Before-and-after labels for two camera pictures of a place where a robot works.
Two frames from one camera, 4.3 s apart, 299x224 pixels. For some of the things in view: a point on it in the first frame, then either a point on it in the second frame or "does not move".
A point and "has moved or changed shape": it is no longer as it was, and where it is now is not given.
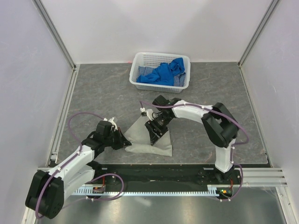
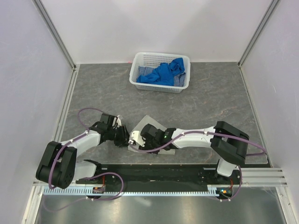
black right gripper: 155,135 → 145,146
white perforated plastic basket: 147,59 does not move
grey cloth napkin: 138,136 has moved or changed shape
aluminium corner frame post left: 55,33 does not move
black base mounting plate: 221,183 does not move
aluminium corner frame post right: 267,15 does not move
